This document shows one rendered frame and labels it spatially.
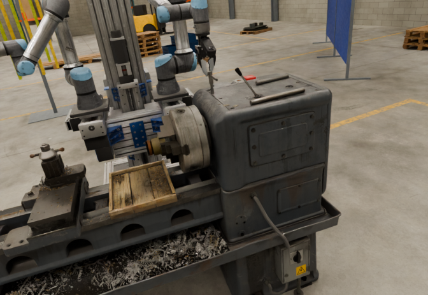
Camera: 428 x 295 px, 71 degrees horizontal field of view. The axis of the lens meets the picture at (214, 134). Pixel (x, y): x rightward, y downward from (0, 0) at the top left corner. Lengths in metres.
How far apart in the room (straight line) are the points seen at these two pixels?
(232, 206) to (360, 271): 1.11
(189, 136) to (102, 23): 1.03
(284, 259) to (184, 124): 0.94
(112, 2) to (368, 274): 2.32
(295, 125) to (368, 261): 1.25
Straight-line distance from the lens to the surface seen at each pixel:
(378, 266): 2.40
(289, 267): 1.89
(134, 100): 2.11
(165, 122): 1.50
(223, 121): 1.28
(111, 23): 2.08
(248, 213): 1.59
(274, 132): 1.41
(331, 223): 1.79
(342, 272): 2.31
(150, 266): 1.59
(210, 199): 1.52
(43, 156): 1.56
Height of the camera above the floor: 1.72
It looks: 25 degrees down
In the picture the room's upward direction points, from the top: 7 degrees counter-clockwise
